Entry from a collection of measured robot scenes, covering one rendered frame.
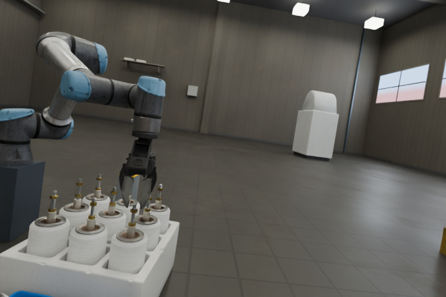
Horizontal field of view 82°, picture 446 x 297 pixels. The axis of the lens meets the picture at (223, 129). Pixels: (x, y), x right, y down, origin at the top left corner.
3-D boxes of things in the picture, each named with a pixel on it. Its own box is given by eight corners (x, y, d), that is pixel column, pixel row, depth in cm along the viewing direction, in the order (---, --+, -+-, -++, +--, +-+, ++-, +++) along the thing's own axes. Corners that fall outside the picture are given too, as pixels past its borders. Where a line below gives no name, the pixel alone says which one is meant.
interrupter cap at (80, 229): (103, 235, 70) (104, 233, 70) (72, 236, 67) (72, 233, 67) (105, 223, 77) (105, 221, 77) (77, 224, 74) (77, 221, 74)
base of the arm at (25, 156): (-24, 162, 101) (-21, 138, 101) (6, 156, 116) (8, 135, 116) (16, 167, 102) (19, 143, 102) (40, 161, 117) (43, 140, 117)
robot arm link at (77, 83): (28, 18, 88) (75, 67, 60) (64, 30, 97) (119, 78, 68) (22, 50, 91) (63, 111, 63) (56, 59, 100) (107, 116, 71)
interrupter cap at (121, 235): (115, 231, 73) (115, 229, 73) (143, 230, 77) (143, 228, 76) (115, 244, 67) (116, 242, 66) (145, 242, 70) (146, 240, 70)
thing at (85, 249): (99, 299, 70) (107, 236, 70) (58, 304, 67) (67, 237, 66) (101, 278, 79) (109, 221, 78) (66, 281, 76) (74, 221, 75)
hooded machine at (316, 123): (332, 162, 625) (343, 93, 619) (303, 158, 616) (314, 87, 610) (316, 156, 707) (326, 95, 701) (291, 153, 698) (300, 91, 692)
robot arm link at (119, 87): (99, 77, 76) (119, 78, 69) (134, 85, 84) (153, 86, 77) (96, 104, 76) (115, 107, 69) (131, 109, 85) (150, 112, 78)
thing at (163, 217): (137, 262, 90) (143, 212, 89) (138, 248, 99) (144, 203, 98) (164, 262, 92) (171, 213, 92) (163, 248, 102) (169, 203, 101)
